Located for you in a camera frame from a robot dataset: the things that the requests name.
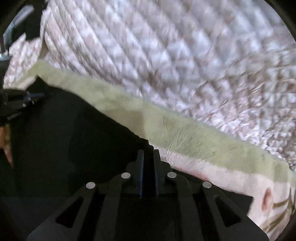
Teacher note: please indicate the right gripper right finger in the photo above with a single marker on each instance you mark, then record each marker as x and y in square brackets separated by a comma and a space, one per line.
[161, 174]

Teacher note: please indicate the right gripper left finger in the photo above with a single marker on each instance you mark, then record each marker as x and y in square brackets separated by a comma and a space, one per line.
[137, 170]

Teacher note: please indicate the quilted floral beige comforter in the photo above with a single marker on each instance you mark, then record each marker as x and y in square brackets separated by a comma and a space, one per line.
[229, 64]

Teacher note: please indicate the floral fleece blanket green border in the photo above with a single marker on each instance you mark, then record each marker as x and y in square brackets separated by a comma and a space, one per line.
[190, 146]

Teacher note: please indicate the black pants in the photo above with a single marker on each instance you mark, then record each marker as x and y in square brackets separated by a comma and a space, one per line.
[69, 179]

